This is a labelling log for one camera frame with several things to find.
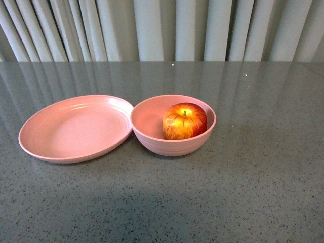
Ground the pink bowl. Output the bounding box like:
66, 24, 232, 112
131, 95, 217, 156

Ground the red yellow apple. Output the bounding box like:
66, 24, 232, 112
162, 102, 208, 140

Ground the white pleated curtain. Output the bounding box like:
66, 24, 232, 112
1, 1, 323, 62

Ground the pink plate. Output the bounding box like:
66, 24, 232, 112
18, 95, 133, 164

